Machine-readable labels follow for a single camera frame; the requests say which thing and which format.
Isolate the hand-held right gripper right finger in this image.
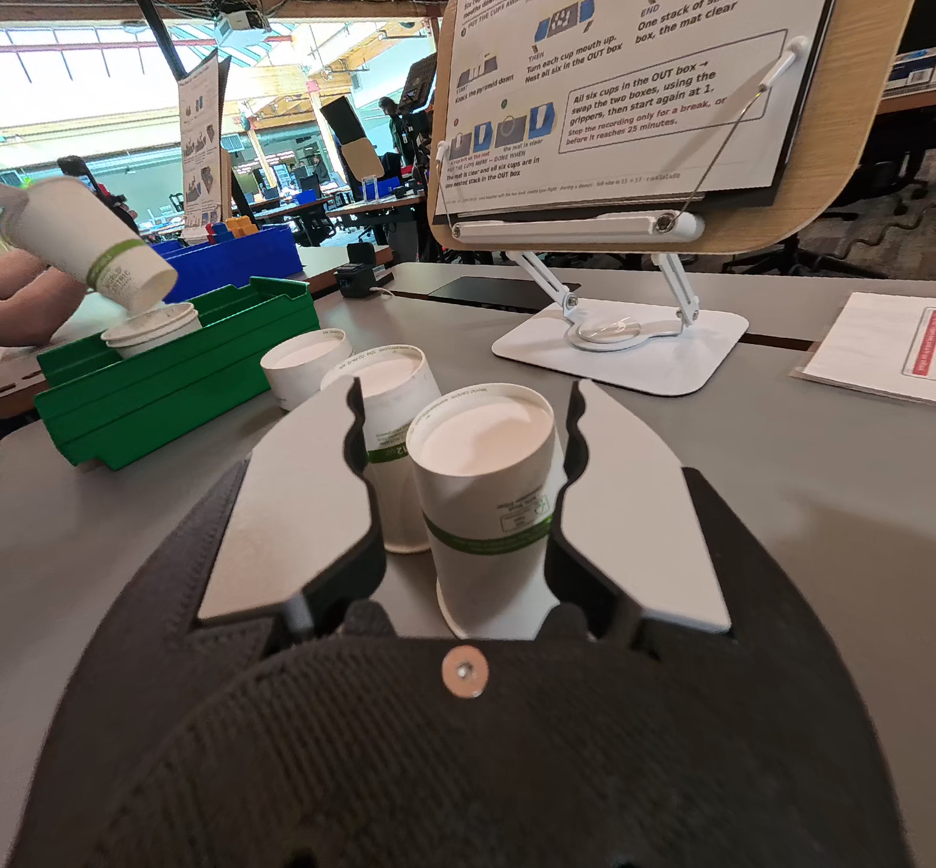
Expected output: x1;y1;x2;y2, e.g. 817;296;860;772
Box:
543;378;734;655

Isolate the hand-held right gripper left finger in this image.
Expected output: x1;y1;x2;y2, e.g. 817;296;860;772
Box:
197;376;389;638

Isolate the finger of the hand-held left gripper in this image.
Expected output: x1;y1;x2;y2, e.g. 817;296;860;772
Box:
0;184;26;248

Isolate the white paper cup green band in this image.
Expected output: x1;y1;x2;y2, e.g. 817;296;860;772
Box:
261;328;353;412
406;383;567;638
320;345;443;553
0;175;178;315

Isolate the green plastic bin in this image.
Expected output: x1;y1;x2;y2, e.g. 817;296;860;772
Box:
34;276;320;472

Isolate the stack of nested paper cups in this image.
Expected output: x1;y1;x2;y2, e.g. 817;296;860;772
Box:
101;303;203;361

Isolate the grey desk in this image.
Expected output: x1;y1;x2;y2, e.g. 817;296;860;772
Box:
0;261;936;868

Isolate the standing poster board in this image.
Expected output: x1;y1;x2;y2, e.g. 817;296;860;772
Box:
177;49;234;244

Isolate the white document stand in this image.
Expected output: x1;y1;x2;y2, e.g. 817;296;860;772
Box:
426;0;936;397

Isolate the blue plastic bin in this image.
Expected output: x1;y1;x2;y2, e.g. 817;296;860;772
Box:
150;225;304;305

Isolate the black charging hub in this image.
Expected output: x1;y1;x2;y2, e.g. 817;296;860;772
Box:
335;263;381;299

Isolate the laminated paper sheet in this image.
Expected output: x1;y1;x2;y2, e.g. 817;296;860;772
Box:
788;292;936;405

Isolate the dark grey desk cable flap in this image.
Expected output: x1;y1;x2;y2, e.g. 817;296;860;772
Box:
428;276;582;313

